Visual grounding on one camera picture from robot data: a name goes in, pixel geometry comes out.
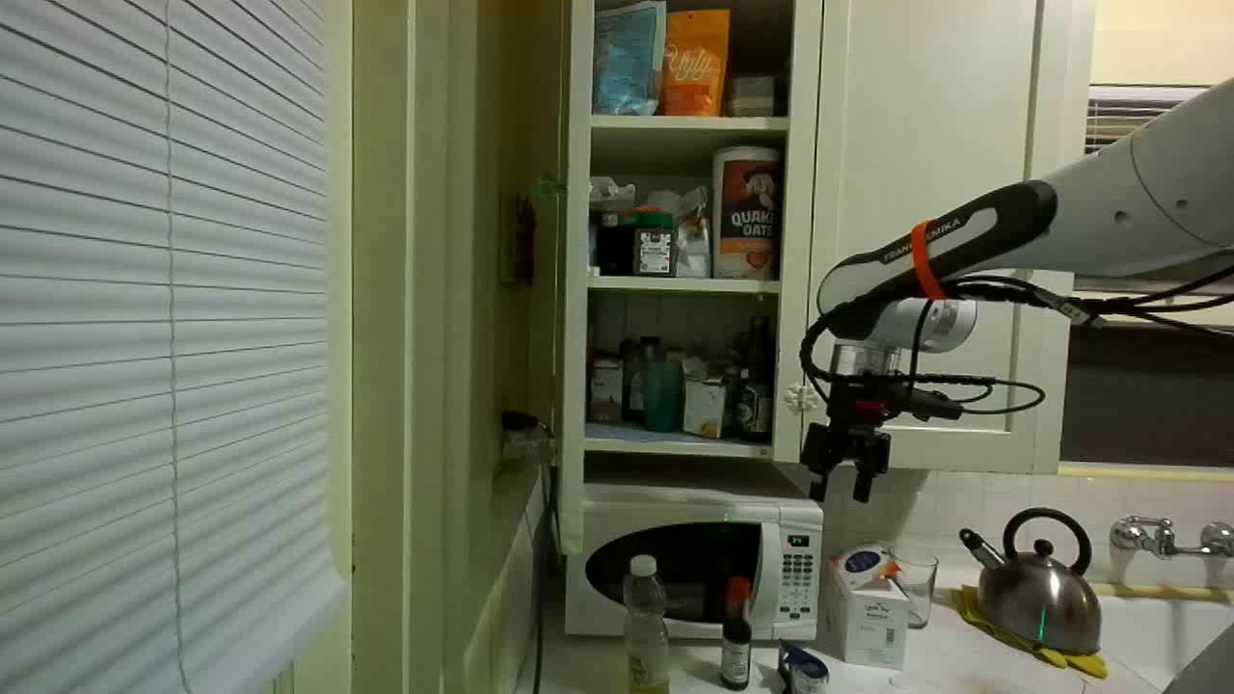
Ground crumpled plastic bag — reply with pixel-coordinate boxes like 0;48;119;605
587;174;638;228

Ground small white box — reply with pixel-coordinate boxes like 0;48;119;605
678;376;728;444

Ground white oats canister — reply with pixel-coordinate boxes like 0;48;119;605
708;145;782;282

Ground white air vent grille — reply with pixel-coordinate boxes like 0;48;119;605
1082;82;1209;159

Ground steel kettle with black handle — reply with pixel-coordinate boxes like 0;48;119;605
955;506;1106;657

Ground clear drinking glass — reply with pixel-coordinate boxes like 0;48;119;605
889;551;946;633

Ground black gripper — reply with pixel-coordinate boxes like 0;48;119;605
796;372;897;506

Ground large dark bottle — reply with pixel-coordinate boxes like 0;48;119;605
723;322;780;449

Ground dark bottle with red cap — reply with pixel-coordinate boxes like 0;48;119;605
715;575;757;694

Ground jar with green lid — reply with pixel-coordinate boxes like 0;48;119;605
632;209;678;282

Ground open white upper cabinet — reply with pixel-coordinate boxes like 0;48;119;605
552;0;826;560

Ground orange box on shelf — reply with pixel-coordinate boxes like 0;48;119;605
659;4;732;120

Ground small glass jar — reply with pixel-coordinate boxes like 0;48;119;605
587;355;627;429

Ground orange strap near wrist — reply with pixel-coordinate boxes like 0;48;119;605
906;226;952;307

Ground white window blinds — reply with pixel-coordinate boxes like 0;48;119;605
0;0;335;694

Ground chrome sink faucet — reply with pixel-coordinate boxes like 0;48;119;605
1106;515;1234;597

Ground green bottle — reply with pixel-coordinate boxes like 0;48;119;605
638;358;685;438

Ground white carton box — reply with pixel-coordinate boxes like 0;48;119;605
826;546;912;673

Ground small blue white container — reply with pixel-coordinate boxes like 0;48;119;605
776;642;834;694

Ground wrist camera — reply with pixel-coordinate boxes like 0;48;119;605
889;387;965;423

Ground dark jar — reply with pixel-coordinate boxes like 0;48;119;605
592;222;636;278

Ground clear plastic bottle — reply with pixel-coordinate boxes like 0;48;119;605
622;551;676;694

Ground open white cabinet door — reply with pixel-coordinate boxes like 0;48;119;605
474;0;569;516

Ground closed white cabinet door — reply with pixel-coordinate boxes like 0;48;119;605
766;0;1100;480

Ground white microwave oven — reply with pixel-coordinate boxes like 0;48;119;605
560;483;827;647

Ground slim dark bottle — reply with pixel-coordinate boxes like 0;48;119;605
623;335;659;429

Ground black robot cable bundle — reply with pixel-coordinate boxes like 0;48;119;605
796;264;1234;429

